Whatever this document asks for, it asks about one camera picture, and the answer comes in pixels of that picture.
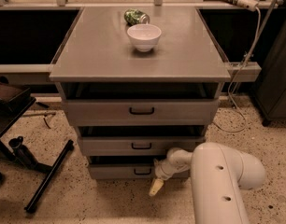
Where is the grey bottom drawer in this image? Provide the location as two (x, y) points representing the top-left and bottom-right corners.
(88, 163), (155, 180)

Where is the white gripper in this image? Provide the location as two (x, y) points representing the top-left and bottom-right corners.
(149, 159), (179, 197)

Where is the grey top drawer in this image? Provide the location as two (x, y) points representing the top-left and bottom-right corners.
(63, 99), (219, 126)

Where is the grey drawer cabinet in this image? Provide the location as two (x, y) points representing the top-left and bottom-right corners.
(50, 6), (230, 179)

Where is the grey middle drawer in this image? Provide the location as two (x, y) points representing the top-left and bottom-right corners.
(78, 136), (205, 156)

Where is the white ceramic bowl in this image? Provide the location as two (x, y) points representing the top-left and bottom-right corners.
(127, 24), (162, 52)

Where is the dark tray on stand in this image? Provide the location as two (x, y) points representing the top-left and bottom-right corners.
(0, 81), (36, 137)

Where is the black stand base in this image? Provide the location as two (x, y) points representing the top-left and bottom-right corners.
(0, 136), (74, 214)

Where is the grey drawer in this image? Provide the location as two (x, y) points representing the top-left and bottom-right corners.
(63, 99), (219, 126)
(78, 136), (205, 156)
(88, 163), (155, 180)

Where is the white cable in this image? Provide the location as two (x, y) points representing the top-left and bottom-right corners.
(211, 7), (263, 133)

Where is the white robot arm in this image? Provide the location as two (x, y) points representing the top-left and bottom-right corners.
(150, 142), (265, 224)

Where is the dark cabinet at right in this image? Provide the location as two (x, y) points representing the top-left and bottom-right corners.
(252, 21), (286, 126)

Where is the grey rail frame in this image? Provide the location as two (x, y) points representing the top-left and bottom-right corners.
(0, 2), (279, 84)

